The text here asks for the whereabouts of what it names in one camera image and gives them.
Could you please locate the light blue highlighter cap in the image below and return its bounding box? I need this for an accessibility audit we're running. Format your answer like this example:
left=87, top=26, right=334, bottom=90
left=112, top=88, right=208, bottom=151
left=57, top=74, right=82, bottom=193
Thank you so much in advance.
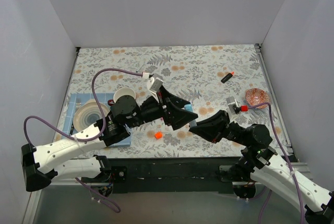
left=184, top=104, right=193, bottom=112

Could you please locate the light blue highlighter marker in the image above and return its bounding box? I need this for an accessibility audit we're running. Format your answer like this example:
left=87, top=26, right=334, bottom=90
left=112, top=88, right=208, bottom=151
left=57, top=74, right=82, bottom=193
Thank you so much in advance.
left=189, top=121, right=197, bottom=128

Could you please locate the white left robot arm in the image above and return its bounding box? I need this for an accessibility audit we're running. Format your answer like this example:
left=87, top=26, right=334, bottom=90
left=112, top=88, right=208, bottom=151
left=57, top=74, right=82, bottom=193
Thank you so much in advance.
left=21, top=87, right=198, bottom=192

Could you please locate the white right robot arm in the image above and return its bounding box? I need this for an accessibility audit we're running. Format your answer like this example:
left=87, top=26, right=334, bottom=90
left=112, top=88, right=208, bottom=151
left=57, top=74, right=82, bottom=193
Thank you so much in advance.
left=189, top=110, right=333, bottom=223

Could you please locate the orange highlighter cap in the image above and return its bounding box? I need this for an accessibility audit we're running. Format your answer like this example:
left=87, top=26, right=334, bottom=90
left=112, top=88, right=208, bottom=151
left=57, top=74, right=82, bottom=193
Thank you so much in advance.
left=154, top=132, right=163, bottom=139

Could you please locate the brown white mug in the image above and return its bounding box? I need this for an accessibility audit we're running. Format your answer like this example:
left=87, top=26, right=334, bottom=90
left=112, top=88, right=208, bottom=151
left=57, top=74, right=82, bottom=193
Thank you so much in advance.
left=107, top=87, right=136, bottom=106

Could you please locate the red patterned bowl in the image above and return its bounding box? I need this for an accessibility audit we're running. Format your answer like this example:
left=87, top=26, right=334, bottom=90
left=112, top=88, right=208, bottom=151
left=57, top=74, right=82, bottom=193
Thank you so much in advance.
left=245, top=88, right=270, bottom=109

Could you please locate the black orange highlighter marker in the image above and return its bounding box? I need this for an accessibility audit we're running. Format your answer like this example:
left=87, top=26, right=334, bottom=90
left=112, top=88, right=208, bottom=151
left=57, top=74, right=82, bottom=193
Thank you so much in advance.
left=221, top=72, right=234, bottom=84

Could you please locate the cream ceramic plate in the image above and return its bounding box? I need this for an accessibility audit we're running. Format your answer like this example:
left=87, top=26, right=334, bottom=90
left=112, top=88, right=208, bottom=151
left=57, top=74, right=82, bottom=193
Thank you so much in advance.
left=73, top=99, right=102, bottom=132

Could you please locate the silver fork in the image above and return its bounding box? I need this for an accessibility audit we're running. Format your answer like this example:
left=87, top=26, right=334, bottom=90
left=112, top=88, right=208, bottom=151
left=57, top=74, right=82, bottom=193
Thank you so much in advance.
left=69, top=98, right=82, bottom=135

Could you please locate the light blue checkered cloth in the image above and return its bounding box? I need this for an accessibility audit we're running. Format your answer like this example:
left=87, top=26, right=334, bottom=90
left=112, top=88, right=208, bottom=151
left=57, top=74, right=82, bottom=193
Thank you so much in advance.
left=61, top=92, right=133, bottom=148

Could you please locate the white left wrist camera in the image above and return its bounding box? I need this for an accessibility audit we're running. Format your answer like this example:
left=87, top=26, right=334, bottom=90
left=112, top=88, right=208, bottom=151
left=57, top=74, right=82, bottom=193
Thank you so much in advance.
left=147, top=74, right=163, bottom=100

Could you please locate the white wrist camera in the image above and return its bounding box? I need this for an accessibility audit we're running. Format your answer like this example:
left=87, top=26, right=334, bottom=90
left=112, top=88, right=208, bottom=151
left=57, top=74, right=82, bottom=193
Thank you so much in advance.
left=226, top=96, right=240, bottom=114
left=147, top=74, right=163, bottom=100

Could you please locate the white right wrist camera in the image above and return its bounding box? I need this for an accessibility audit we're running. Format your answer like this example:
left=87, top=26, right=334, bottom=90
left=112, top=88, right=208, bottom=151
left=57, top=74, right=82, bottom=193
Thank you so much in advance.
left=226, top=96, right=240, bottom=114

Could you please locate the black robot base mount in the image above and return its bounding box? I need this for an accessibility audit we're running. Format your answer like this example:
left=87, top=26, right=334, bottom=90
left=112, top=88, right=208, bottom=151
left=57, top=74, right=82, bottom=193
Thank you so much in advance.
left=80, top=157, right=264, bottom=198

